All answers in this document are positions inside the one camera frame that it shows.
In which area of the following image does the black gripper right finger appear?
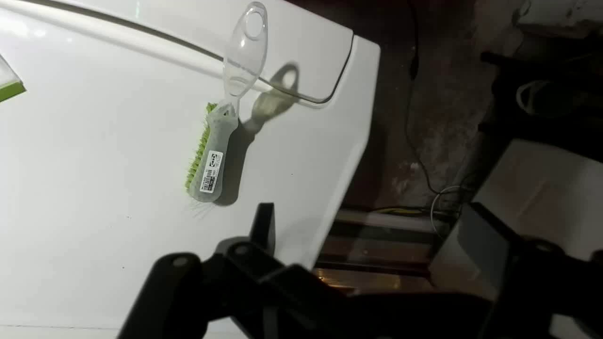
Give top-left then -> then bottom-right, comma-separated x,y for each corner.
467,202 -> 603,339

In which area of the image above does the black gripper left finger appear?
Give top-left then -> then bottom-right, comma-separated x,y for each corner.
118,202 -> 303,339

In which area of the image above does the white box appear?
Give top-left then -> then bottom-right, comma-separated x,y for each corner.
429,137 -> 603,303

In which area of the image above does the clear dustpan with green edge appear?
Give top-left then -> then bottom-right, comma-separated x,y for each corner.
0,55 -> 28,104

